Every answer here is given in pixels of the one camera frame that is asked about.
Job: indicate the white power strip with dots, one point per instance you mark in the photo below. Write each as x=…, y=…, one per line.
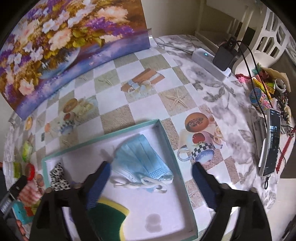
x=205, y=60

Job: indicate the smartphone on stand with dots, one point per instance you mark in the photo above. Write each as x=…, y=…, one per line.
x=270, y=145

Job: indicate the black white spotted cloth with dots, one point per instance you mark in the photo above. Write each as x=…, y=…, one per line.
x=58, y=182

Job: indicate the floral painting canvas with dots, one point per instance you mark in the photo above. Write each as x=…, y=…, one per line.
x=46, y=44

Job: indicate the green tissue pack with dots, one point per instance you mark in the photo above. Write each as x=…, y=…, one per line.
x=27, y=151

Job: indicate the colourful tape roll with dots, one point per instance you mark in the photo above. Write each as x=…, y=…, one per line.
x=259, y=99

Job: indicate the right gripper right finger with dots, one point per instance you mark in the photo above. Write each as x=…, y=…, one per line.
x=215, y=199

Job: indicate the pink striped scrunchie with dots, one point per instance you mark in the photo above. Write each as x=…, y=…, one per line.
x=30, y=194

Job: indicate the black power adapter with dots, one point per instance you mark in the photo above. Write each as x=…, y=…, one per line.
x=224, y=56

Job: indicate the checkered patterned tablecloth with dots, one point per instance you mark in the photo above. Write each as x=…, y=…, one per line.
x=161, y=83

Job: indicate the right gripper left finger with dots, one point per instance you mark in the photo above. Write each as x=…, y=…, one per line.
x=88, y=196

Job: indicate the white lattice chair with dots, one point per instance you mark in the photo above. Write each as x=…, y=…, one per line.
x=267, y=45

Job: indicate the light blue face mask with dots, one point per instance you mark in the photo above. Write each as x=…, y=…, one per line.
x=138, y=166

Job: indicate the green yellow scrub sponge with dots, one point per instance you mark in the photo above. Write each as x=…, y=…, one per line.
x=107, y=219

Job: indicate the white teal-rimmed box tray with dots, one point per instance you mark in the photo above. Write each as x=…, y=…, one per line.
x=153, y=216

